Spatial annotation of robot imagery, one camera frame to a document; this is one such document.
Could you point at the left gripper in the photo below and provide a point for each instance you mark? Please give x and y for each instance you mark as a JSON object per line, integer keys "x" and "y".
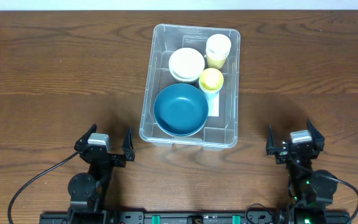
{"x": 105, "y": 156}

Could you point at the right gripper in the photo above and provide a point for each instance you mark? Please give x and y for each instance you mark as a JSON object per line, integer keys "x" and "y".
{"x": 295, "y": 149}

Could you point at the dark blue bowl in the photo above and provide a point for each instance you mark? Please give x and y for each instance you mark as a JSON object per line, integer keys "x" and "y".
{"x": 181, "y": 110}

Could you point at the light blue cup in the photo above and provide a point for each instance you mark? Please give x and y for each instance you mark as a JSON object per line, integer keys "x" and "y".
{"x": 207, "y": 92}

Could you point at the yellow cup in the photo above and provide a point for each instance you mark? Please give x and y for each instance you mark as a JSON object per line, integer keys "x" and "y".
{"x": 211, "y": 80}
{"x": 215, "y": 63}

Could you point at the yellow small bowl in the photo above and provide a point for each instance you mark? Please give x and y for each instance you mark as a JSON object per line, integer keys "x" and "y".
{"x": 185, "y": 80}

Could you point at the white small bowl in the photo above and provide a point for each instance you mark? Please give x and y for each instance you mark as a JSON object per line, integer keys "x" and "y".
{"x": 186, "y": 63}

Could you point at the cream cup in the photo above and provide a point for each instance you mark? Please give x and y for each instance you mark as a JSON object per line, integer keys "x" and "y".
{"x": 218, "y": 43}

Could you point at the pink cup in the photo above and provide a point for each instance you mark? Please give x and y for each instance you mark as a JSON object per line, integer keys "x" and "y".
{"x": 215, "y": 56}

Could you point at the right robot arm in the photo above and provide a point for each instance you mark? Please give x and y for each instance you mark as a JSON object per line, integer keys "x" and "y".
{"x": 312, "y": 190}

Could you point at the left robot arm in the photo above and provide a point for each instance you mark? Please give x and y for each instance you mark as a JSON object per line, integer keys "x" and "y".
{"x": 88, "y": 189}

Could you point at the white label in bin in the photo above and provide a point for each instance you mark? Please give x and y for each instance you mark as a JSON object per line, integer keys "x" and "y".
{"x": 214, "y": 109}

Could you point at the clear plastic storage bin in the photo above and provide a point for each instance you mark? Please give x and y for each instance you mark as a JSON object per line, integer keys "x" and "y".
{"x": 219, "y": 132}

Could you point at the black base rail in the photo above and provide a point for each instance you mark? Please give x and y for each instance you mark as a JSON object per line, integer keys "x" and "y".
{"x": 157, "y": 218}

